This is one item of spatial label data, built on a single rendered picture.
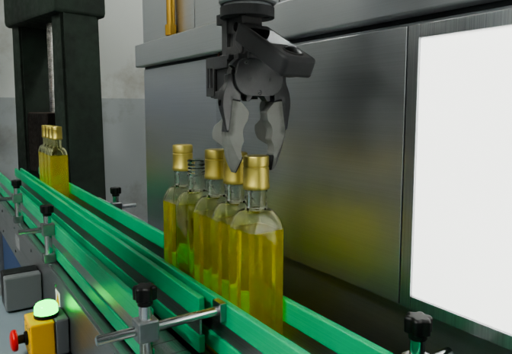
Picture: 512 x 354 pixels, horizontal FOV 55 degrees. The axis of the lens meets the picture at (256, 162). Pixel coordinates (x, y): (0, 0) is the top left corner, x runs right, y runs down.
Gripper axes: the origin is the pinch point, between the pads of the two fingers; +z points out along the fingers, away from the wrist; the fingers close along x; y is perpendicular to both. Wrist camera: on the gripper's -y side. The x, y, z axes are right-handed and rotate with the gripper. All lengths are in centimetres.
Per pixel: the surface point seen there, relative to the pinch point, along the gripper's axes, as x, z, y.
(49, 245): 15, 23, 61
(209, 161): 1.2, 0.8, 10.7
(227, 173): 1.3, 2.0, 5.2
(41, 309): 20, 31, 43
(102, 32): -80, -66, 343
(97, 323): 14.9, 27.4, 23.8
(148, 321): 14.9, 18.5, 0.8
